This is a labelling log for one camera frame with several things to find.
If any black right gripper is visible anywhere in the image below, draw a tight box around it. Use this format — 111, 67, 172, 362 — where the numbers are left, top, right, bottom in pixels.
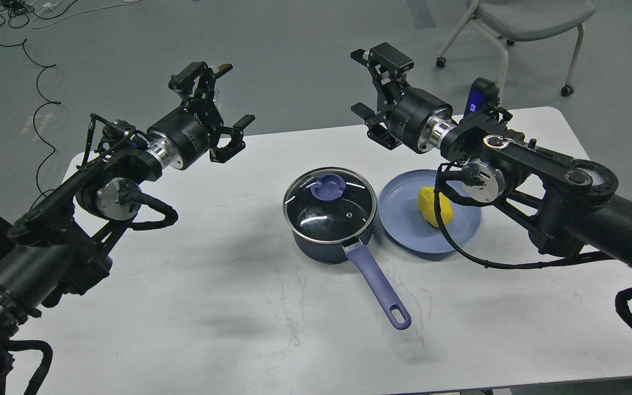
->
351, 42, 453, 154

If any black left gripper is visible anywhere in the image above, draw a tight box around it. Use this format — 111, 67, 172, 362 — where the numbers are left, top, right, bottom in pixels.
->
147, 62, 256, 170

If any glass pot lid purple knob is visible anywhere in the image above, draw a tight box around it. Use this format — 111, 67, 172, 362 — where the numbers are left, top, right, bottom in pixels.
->
283, 167, 377, 244

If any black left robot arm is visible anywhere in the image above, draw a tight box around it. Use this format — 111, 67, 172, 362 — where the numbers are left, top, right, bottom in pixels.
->
0, 62, 255, 394

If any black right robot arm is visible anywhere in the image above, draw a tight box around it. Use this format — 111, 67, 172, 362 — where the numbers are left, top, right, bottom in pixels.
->
351, 42, 632, 329

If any yellow potato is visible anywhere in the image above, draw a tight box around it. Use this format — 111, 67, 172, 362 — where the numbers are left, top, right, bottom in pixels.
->
416, 187, 454, 228

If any grey office chair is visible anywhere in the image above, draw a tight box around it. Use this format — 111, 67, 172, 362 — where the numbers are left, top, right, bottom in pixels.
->
436, 1, 595, 97

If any dark blue saucepan purple handle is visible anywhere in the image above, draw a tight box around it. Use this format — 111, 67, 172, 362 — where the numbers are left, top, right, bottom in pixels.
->
283, 167, 412, 331

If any white cable on floor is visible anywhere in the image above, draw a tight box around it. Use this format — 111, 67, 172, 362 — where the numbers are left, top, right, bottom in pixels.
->
28, 0, 144, 29

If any black cable on floor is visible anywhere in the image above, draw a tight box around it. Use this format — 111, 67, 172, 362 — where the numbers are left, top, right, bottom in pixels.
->
0, 0, 78, 209

